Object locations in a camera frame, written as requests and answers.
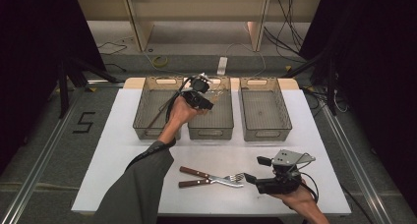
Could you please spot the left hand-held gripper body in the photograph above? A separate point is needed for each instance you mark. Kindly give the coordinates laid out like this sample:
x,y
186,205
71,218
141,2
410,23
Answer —
x,y
193,93

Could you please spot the person's left hand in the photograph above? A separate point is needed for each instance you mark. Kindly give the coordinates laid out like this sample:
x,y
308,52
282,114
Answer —
x,y
180,114

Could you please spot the white table cover sheet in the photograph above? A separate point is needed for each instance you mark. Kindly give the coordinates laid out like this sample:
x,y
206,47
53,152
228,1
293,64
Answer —
x,y
213,158

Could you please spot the black metal stand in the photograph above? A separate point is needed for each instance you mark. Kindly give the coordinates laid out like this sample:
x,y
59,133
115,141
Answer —
x,y
331,83
64,86

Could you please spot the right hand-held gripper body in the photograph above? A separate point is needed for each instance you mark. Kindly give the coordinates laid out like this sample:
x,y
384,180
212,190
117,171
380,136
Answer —
x,y
288,156

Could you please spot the person's right hand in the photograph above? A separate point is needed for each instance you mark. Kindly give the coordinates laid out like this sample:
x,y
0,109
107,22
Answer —
x,y
300,199

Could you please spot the dark curtain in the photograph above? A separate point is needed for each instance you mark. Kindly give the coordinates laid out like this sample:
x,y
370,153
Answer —
x,y
377,70
29,53

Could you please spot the grey translucent plastic bin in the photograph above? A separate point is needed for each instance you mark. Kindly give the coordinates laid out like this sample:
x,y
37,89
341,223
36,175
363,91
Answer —
x,y
213,119
262,109
150,99

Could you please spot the white power strip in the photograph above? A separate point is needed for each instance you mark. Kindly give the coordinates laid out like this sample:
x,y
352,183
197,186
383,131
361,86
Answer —
x,y
222,66

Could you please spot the yellow-green tape roll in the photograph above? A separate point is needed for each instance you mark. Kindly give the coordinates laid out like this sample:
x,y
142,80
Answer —
x,y
160,61

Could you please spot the pale wooden shelf unit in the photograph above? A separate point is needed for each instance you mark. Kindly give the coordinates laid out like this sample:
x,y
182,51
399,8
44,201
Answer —
x,y
203,8

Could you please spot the aluminium floor rail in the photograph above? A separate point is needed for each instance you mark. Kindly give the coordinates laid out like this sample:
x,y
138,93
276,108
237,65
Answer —
x,y
354,161
39,165

